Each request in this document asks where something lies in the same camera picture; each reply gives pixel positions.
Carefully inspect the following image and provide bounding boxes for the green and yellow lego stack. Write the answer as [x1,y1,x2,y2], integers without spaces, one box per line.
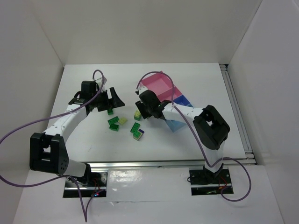
[134,110,142,121]

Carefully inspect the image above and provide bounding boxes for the green yellow blue lego stack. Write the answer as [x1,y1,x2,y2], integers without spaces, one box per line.
[133,129,144,141]

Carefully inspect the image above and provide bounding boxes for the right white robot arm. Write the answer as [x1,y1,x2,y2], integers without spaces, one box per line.
[135,89,230,178]

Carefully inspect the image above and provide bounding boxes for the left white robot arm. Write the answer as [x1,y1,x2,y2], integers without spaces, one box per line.
[29,81,125,184]

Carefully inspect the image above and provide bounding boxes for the small pink container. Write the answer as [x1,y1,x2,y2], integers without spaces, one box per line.
[157,87,183,102]

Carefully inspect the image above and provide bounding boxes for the green long lego brick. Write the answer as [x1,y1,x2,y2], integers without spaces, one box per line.
[108,116,119,125]

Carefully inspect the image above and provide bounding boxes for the yellow lego brick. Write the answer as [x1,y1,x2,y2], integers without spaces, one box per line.
[118,117,128,125]

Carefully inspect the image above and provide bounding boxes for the green narrow lego brick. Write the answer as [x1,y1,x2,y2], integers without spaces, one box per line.
[130,122,140,133]

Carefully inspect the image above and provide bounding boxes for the large pink container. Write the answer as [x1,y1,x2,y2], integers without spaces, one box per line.
[140,73,172,101]

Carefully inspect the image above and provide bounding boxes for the green small lego upside down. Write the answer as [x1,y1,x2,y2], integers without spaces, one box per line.
[109,124,120,131]

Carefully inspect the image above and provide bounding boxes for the light blue container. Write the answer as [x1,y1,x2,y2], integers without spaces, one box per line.
[165,120,186,133]

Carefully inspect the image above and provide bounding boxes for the dark blue container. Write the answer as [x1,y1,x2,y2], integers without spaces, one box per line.
[173,95,193,107]

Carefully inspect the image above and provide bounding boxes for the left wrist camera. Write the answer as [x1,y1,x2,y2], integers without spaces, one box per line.
[95,77,107,89]

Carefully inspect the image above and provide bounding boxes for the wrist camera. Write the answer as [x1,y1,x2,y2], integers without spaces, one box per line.
[95,77,107,89]
[135,86,148,95]

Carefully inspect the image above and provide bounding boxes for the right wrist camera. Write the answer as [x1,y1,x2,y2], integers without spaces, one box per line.
[135,86,148,95]

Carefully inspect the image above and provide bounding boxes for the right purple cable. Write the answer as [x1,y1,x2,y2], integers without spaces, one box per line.
[135,70,252,202]

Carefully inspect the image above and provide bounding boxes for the aluminium front rail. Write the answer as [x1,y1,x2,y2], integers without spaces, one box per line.
[79,159,211,169]

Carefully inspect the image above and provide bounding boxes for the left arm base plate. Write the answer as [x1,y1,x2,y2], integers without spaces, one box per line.
[63,171,108,198]

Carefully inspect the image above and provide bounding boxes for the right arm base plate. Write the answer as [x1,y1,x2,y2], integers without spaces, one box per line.
[187,168,234,196]

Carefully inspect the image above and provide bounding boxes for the aluminium side rail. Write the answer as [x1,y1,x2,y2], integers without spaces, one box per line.
[219,64,256,164]

